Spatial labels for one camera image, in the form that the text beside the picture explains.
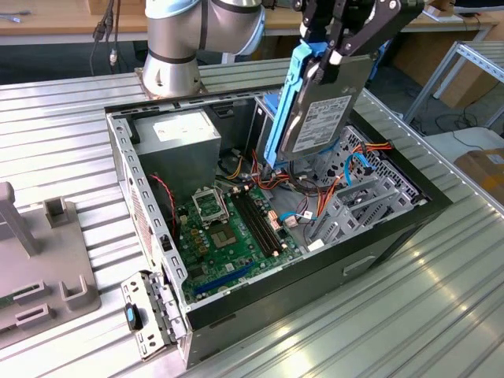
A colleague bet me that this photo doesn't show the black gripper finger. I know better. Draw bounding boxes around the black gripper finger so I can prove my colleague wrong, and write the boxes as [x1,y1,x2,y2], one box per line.
[293,0,355,50]
[313,0,424,86]

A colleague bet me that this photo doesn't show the hard disk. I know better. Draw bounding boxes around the hard disk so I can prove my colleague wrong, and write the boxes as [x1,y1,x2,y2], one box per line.
[262,38,389,169]

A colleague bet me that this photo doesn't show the orange power wire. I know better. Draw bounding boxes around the orange power wire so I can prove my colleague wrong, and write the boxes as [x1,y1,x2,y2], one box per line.
[313,139,395,224]

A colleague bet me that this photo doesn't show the blue data wire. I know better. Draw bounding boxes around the blue data wire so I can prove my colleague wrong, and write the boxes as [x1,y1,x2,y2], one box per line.
[343,152,374,187]

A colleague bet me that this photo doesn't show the grey disk bay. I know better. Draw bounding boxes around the grey disk bay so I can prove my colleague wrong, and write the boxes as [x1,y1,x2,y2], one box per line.
[305,125,430,253]

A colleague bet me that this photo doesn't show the wooden desk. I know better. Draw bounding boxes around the wooden desk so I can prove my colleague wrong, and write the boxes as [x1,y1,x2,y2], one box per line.
[261,0,501,40]
[0,0,150,45]

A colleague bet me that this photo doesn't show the small cardboard box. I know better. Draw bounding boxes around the small cardboard box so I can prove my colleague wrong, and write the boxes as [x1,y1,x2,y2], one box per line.
[424,4,460,23]

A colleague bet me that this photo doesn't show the plain cardboard box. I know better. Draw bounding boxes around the plain cardboard box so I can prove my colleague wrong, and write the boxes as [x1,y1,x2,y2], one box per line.
[435,58,498,110]

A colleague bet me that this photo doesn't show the blue plastic drive latch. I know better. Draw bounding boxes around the blue plastic drive latch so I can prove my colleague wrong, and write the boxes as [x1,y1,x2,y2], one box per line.
[262,93,285,119]

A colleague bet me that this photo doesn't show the grey metal drive cage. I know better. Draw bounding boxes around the grey metal drive cage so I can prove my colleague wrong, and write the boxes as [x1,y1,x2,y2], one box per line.
[251,89,346,180]

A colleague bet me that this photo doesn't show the white side table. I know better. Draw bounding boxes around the white side table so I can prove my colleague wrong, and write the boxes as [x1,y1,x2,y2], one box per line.
[424,126,504,158]

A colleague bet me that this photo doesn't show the cardboard box with label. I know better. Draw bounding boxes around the cardboard box with label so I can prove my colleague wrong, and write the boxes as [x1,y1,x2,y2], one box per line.
[452,147,504,206]

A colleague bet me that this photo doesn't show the wooden box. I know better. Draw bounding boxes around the wooden box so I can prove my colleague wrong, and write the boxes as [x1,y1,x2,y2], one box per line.
[87,0,146,16]

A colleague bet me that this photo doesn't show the silver power supply unit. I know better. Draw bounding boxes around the silver power supply unit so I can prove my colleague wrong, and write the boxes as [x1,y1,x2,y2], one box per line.
[132,109,222,206]

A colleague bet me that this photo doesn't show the black RAM slot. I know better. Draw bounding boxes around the black RAM slot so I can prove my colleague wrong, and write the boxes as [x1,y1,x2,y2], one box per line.
[240,186,289,253]
[230,187,281,259]

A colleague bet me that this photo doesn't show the metal socket cover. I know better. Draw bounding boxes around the metal socket cover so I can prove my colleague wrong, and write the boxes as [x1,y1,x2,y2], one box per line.
[191,187,230,224]

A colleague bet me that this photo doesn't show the CPU socket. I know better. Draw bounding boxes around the CPU socket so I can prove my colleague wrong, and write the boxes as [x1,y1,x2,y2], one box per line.
[207,222,242,250]

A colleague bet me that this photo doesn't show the green motherboard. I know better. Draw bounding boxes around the green motherboard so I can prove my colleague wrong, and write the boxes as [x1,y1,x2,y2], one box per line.
[175,184,305,305]

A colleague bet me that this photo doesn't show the black PC case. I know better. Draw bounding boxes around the black PC case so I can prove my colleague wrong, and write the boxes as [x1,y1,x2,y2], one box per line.
[102,78,454,369]

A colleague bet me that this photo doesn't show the blue expansion slot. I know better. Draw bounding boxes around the blue expansion slot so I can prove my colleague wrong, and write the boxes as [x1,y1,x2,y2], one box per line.
[191,261,256,297]

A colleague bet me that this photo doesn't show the grey part rack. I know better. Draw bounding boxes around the grey part rack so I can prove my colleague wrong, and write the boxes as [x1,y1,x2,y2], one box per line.
[0,180,104,335]

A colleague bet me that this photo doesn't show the green RAM stick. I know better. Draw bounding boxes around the green RAM stick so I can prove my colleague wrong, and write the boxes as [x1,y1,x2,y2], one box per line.
[0,288,40,312]

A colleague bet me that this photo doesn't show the aluminium frame shelf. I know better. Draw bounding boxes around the aluminium frame shelf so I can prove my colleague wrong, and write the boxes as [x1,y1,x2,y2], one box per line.
[403,40,504,129]

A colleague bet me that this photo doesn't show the black cable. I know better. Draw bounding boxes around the black cable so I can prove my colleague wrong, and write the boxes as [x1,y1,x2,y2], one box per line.
[287,157,335,196]

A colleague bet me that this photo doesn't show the red orange wire bundle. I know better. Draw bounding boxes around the red orange wire bundle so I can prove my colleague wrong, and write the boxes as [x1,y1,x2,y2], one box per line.
[250,151,316,196]

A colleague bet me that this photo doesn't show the yellow black wire bundle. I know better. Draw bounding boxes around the yellow black wire bundle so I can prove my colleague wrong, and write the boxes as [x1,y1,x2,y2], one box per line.
[218,147,253,182]

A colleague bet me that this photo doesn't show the pale blue wire white plug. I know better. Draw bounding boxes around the pale blue wire white plug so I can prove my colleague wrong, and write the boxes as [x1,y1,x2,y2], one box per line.
[280,211,318,229]

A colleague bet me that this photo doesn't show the thin black arm cables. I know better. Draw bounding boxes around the thin black arm cables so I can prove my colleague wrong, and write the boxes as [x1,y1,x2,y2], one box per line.
[91,0,122,76]

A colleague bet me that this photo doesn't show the red black twisted wire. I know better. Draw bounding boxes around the red black twisted wire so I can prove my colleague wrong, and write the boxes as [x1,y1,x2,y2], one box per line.
[150,174,178,239]

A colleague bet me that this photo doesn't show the silver slot bracket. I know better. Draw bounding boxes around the silver slot bracket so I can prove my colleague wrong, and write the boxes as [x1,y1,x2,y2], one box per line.
[120,269,190,361]

